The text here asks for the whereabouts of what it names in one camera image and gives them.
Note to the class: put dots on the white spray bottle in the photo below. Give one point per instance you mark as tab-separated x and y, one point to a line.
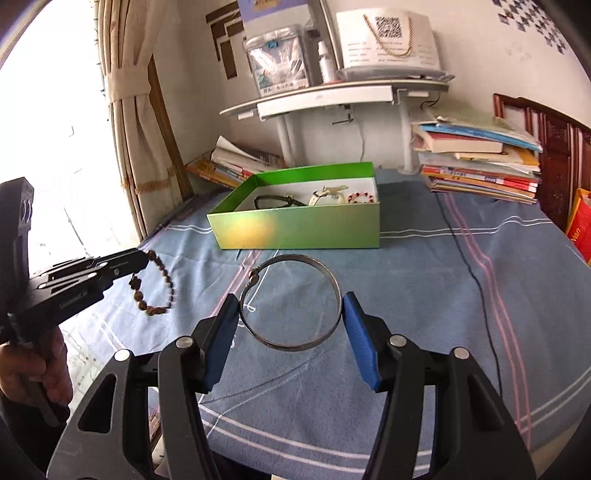
325	64

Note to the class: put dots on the clear marker pen box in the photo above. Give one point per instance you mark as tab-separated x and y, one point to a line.
277	64

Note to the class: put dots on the white paper bag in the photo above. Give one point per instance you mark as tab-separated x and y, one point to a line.
360	46

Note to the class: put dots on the grey metal pole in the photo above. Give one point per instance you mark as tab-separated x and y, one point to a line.
323	18

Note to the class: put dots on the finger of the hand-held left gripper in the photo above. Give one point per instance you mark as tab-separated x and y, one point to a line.
129	258
117	278

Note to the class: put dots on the leaning pile of books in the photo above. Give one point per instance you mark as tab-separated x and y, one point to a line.
235	161

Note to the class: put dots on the checkered wall stickers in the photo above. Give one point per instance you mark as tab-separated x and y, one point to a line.
512	14

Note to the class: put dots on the colourful toy box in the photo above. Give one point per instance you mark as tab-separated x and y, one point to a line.
579	230

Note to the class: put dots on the green cardboard box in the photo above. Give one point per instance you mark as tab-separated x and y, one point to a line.
295	226

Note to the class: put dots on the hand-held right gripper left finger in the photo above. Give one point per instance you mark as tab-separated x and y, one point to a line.
221	341

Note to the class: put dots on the purple wall poster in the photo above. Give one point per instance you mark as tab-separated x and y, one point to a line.
277	14

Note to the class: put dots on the silver metal bangle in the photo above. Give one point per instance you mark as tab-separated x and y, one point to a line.
288	346

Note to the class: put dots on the blue striped bed sheet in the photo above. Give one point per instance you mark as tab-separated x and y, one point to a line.
415	277

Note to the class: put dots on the beige curtain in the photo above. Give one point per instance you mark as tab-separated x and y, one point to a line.
134	138

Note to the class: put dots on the person's left hand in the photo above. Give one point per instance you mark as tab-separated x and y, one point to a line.
55	369

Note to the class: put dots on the grey desk shelf riser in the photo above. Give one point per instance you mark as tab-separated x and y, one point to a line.
323	94

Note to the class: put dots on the brown wooden headboard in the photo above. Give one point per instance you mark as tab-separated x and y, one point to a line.
554	138

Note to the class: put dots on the tall stack of books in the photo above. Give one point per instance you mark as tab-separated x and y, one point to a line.
471	143

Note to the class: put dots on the grey flat pouch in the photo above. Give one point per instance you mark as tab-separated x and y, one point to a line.
392	73

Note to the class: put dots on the brown square wall stickers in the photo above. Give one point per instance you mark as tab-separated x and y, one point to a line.
228	50

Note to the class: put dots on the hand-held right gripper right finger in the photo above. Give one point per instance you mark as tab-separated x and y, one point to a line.
362	341

